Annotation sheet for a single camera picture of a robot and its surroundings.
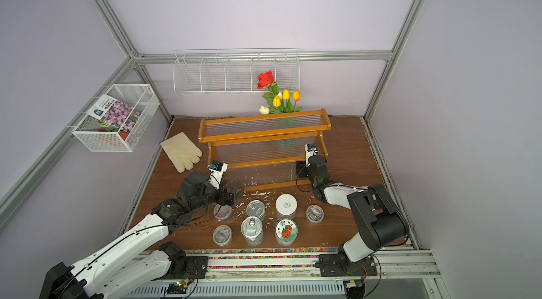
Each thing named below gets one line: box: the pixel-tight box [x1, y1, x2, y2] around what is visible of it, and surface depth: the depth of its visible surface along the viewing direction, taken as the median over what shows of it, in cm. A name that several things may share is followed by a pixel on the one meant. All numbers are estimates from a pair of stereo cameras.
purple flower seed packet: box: [86, 93, 142, 133], surface depth 75 cm
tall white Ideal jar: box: [275, 193, 298, 221], surface depth 80 cm
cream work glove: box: [160, 131, 203, 174], surface depth 107 cm
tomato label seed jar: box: [274, 218, 299, 247], surface depth 75 cm
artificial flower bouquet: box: [256, 69, 303, 115], surface depth 90 cm
